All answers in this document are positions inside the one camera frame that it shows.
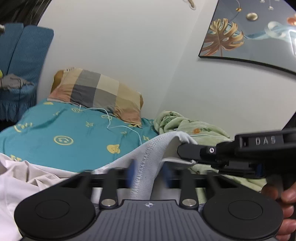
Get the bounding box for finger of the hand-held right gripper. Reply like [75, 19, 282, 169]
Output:
[177, 142, 219, 163]
[195, 160, 265, 179]

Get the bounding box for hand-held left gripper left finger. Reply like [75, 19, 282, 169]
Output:
[54, 159, 139, 210]

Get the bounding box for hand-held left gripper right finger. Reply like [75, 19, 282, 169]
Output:
[162, 162, 238, 209]

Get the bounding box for white garment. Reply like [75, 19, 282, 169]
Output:
[0, 131, 204, 241]

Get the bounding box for person's right hand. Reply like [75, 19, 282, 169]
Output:
[261, 183, 296, 241]

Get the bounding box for green printed blanket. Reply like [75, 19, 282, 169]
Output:
[153, 110, 269, 204]

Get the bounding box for teal bed sheet yellow print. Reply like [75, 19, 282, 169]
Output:
[0, 97, 160, 173]

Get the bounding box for checked pillow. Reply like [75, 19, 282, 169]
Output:
[47, 68, 144, 128]

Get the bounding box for mustard cushion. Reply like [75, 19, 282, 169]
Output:
[51, 70, 65, 93]

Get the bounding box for grey cloth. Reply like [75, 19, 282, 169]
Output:
[0, 74, 34, 91]

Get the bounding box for chair with blue cover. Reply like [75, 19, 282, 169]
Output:
[0, 23, 55, 121]

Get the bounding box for white charging cable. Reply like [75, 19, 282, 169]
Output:
[72, 104, 142, 144]

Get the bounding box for leaf wall picture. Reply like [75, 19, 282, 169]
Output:
[198, 0, 296, 75]

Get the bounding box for beige wall hook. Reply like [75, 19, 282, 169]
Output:
[183, 0, 197, 11]

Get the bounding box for black power cable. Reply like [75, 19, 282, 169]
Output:
[6, 23, 25, 75]

